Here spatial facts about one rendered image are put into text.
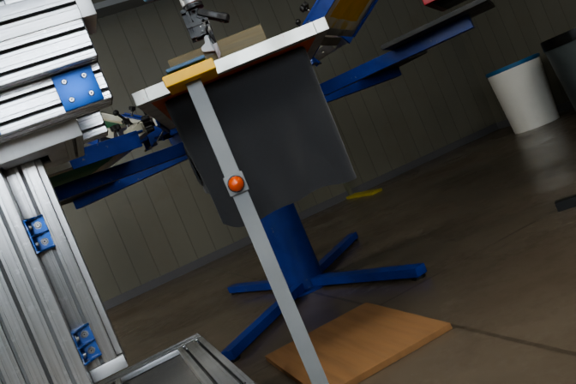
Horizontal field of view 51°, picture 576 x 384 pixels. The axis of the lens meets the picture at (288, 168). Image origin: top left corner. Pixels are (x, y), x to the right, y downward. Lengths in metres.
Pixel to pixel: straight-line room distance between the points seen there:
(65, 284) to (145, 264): 4.51
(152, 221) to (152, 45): 1.80
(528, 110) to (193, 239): 3.52
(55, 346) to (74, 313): 0.10
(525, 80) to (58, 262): 5.24
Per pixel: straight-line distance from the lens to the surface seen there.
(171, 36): 6.47
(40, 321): 1.57
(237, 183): 1.45
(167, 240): 6.13
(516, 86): 6.26
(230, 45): 2.20
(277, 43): 1.73
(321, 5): 2.63
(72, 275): 1.62
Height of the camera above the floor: 0.66
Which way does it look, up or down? 1 degrees down
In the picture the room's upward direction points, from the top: 23 degrees counter-clockwise
